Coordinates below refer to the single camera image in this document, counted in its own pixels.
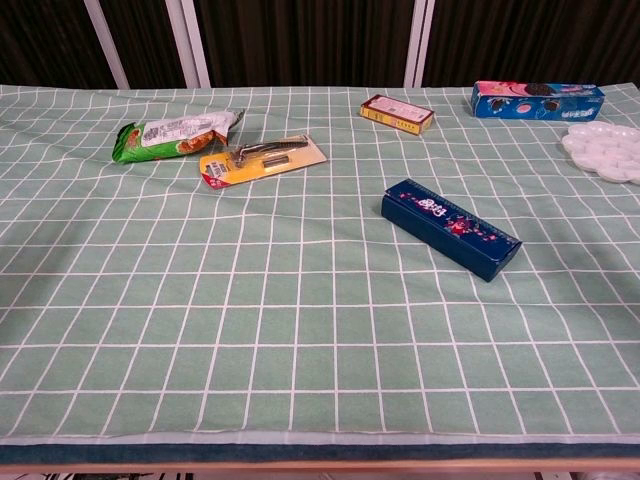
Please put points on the white flower paint palette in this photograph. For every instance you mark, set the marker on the white flower paint palette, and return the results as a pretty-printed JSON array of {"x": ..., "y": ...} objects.
[{"x": 605, "y": 150}]

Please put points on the green snack packet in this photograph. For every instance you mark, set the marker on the green snack packet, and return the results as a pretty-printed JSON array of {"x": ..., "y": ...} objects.
[{"x": 160, "y": 142}]

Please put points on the black pleated curtain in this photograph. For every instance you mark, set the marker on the black pleated curtain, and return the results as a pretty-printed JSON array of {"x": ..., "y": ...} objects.
[{"x": 300, "y": 40}]

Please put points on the green white grid tablecloth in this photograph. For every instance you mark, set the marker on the green white grid tablecloth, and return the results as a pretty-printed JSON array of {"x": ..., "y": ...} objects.
[{"x": 300, "y": 325}]

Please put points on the white frame post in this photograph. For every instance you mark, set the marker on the white frame post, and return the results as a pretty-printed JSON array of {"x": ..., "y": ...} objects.
[
  {"x": 187, "y": 40},
  {"x": 107, "y": 45},
  {"x": 419, "y": 40}
]

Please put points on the small red yellow box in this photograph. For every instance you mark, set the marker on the small red yellow box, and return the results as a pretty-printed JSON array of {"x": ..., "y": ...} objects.
[{"x": 395, "y": 112}]

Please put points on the blue cookie box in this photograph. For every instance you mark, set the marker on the blue cookie box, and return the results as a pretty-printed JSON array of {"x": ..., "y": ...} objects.
[{"x": 530, "y": 107}]

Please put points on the razor on yellow card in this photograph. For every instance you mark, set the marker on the razor on yellow card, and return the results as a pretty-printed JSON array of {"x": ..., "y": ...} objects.
[{"x": 240, "y": 170}]

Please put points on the dark blue glasses case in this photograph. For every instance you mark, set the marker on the dark blue glasses case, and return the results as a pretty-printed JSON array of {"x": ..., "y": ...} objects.
[{"x": 440, "y": 225}]

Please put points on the dark blue felt underlay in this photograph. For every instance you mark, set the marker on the dark blue felt underlay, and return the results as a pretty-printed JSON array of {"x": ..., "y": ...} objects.
[{"x": 300, "y": 453}]

